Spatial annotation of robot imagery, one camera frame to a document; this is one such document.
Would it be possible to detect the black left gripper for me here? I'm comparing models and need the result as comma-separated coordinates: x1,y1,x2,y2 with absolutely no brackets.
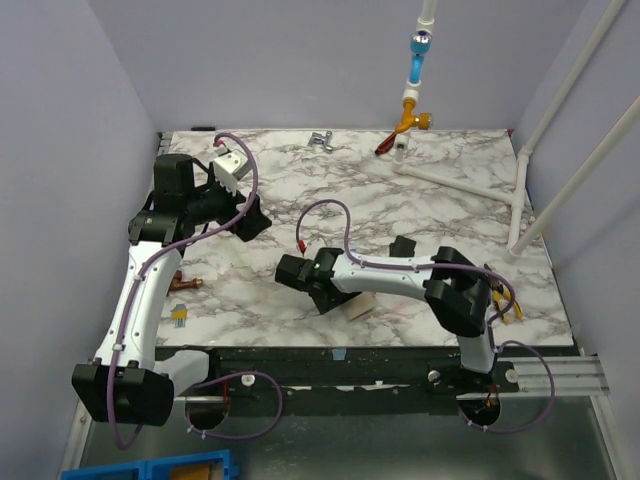
186,169,273,241

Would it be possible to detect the beige card holder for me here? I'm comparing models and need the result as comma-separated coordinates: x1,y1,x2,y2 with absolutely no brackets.
343,293,376,321

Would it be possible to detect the black card stack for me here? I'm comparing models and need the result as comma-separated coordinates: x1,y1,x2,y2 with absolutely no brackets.
389,235,417,258

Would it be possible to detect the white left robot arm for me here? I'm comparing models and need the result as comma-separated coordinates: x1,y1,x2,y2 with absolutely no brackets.
71,147,272,426

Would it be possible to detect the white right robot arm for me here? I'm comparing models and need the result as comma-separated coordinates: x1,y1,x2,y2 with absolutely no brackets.
275,247,497,392

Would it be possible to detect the brown faucet on table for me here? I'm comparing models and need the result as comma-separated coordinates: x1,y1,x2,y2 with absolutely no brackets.
168,270,204,292

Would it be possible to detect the silver metal clamp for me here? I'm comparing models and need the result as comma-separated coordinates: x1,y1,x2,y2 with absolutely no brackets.
307,130,334,154

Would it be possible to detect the hex key set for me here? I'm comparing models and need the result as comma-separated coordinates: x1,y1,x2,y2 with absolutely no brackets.
170,303,188,329

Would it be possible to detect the brass faucet tap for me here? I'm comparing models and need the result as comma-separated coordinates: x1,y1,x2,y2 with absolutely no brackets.
394,97,433,134

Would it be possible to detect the blue plastic bin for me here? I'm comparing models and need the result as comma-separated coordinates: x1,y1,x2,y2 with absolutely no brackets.
60,450,240,480

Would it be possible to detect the blue pipe valve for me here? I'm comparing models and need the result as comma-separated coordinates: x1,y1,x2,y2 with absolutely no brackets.
408,30,432,84

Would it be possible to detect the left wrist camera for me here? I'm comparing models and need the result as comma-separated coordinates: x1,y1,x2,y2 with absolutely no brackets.
212,146,250,195

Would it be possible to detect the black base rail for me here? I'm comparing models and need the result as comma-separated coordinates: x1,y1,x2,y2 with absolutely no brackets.
177,347,519,417

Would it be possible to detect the red handled tool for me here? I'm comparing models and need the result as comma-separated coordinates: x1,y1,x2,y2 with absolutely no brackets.
374,132,397,156

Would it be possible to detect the white PVC pipe frame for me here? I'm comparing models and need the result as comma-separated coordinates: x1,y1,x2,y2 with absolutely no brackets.
390,0,640,263

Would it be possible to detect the aluminium extrusion frame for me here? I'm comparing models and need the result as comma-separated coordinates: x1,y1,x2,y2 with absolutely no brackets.
69,130,174,480

